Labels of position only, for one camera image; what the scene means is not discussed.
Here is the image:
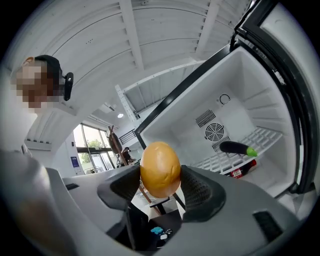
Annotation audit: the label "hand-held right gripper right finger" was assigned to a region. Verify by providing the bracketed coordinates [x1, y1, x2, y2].
[159, 164, 300, 256]

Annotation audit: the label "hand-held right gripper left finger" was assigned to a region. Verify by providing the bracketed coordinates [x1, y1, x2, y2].
[47, 163, 142, 233]

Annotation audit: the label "black mini fridge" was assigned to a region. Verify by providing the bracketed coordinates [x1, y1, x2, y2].
[134, 0, 319, 201]

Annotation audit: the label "dark soda bottle red label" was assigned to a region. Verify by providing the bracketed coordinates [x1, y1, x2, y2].
[225, 159, 258, 179]

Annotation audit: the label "glass entrance doors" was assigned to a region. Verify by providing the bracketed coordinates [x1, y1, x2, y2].
[73, 123, 119, 176]

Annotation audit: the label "dark purple eggplant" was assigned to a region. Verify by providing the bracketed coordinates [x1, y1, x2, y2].
[219, 140, 259, 158]

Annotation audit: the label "black mesh office chair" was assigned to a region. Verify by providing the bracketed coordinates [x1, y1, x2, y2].
[124, 192, 186, 251]

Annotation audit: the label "person's head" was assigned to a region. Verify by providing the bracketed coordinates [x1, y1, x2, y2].
[9, 54, 64, 115]

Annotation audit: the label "blue wall poster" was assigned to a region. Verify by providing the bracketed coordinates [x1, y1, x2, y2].
[70, 156, 82, 174]

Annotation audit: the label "white wire shelf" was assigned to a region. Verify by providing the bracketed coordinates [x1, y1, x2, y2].
[191, 126, 284, 175]

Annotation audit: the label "black head-worn camera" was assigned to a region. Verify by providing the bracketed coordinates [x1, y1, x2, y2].
[63, 71, 75, 102]

